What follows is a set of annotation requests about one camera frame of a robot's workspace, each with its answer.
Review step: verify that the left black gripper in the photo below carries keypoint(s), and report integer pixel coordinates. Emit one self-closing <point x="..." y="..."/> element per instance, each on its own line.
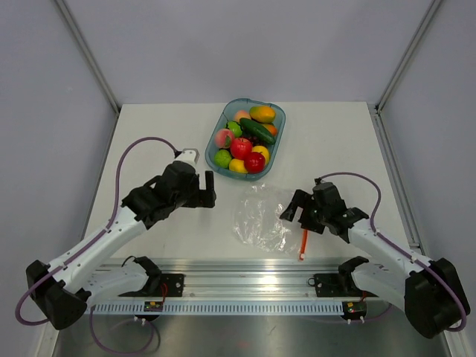
<point x="202" y="198"/>

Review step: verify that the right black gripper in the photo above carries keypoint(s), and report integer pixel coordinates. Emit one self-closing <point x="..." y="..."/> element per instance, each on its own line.
<point x="305" y="200"/>

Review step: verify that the clear zip top bag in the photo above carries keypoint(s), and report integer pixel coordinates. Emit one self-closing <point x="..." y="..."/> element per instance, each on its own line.
<point x="257" y="222"/>

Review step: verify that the red apple front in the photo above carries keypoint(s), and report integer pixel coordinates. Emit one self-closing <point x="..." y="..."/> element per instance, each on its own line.
<point x="255" y="162"/>

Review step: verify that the red apple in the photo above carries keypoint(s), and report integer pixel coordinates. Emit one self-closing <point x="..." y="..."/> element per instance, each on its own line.
<point x="255" y="162"/>
<point x="240" y="148"/>

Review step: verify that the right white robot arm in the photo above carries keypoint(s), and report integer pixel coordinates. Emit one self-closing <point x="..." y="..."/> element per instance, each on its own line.
<point x="428" y="291"/>

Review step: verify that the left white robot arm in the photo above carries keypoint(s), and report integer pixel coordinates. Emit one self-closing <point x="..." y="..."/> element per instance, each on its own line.
<point x="65" y="288"/>

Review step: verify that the pale peach top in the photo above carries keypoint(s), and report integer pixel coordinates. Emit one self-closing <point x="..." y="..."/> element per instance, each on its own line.
<point x="239" y="115"/>

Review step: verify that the green guava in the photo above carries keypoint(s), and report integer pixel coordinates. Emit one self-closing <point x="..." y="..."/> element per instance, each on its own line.
<point x="222" y="158"/>

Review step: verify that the yellow lemon front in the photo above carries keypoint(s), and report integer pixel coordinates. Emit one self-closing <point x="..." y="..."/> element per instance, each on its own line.
<point x="237" y="166"/>

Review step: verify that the yellow lemon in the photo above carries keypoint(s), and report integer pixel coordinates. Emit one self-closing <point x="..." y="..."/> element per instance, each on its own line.
<point x="237" y="166"/>
<point x="263" y="151"/>

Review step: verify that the pink peach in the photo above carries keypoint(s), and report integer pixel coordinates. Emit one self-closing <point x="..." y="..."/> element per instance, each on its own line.
<point x="223" y="138"/>

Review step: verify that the red apple centre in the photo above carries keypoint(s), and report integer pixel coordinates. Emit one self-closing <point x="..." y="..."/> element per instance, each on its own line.
<point x="240" y="148"/>

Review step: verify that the teal plastic fruit basket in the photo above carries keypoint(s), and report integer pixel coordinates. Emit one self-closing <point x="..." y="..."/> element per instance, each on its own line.
<point x="228" y="115"/>

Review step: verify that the yellow lemon right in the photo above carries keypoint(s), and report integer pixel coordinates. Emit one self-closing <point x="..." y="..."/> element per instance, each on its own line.
<point x="263" y="151"/>

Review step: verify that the dark grapes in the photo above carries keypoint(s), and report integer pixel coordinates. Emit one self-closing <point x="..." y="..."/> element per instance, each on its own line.
<point x="255" y="141"/>

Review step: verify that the green cucumber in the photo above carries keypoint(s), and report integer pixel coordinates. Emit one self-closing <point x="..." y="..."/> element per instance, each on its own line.
<point x="256" y="129"/>

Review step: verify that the orange yellow mango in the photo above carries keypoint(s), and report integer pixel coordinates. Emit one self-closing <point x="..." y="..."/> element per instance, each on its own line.
<point x="262" y="114"/>

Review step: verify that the right control board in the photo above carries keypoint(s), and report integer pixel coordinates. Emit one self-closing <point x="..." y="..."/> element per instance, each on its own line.
<point x="354" y="311"/>

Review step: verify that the control board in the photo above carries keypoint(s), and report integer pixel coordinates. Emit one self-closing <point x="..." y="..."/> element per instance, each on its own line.
<point x="354" y="311"/>
<point x="153" y="306"/>

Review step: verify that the left control board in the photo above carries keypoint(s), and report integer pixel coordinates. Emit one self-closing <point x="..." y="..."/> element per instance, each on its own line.
<point x="153" y="306"/>

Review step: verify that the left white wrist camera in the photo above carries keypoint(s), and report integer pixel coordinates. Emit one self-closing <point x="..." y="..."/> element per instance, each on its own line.
<point x="189" y="156"/>

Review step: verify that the aluminium mounting rail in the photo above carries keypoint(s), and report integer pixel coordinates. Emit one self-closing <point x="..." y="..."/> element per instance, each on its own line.
<point x="255" y="279"/>

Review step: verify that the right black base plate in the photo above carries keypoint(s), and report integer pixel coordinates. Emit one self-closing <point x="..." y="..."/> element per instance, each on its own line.
<point x="329" y="285"/>

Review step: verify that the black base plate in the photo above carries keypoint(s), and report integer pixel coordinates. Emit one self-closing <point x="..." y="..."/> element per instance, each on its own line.
<point x="170" y="285"/>
<point x="329" y="285"/>

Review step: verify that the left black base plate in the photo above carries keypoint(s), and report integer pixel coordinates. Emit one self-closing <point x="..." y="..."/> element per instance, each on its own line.
<point x="170" y="285"/>

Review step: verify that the left aluminium frame post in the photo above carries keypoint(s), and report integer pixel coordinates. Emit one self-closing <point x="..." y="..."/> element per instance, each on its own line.
<point x="80" y="42"/>

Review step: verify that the aluminium frame post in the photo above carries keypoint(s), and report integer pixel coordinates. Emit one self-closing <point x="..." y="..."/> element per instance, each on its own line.
<point x="80" y="42"/>
<point x="409" y="53"/>

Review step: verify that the white slotted cable duct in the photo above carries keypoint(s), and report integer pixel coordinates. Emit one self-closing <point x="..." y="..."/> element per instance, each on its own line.
<point x="224" y="308"/>

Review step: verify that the right aluminium frame post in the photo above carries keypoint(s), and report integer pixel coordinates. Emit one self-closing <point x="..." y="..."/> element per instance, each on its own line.
<point x="409" y="53"/>

